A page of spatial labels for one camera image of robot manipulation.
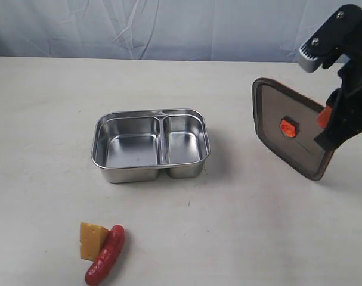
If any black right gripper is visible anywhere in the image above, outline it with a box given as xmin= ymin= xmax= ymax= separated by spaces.
xmin=314 ymin=4 xmax=362 ymax=150

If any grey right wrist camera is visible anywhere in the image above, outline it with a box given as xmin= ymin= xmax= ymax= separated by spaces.
xmin=298 ymin=17 xmax=347 ymax=73

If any dark transparent lunch box lid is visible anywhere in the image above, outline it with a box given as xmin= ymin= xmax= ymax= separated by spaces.
xmin=252 ymin=77 xmax=334 ymax=181

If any steel two-compartment lunch box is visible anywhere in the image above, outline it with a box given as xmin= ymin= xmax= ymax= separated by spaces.
xmin=91 ymin=108 xmax=211 ymax=184

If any blue-grey backdrop cloth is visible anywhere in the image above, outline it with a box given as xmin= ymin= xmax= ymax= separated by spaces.
xmin=0 ymin=0 xmax=362 ymax=64

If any yellow toy cheese wedge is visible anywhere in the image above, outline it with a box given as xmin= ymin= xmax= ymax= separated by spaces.
xmin=79 ymin=222 xmax=110 ymax=261

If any red toy sausage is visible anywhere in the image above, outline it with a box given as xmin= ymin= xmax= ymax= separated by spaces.
xmin=85 ymin=225 xmax=126 ymax=285

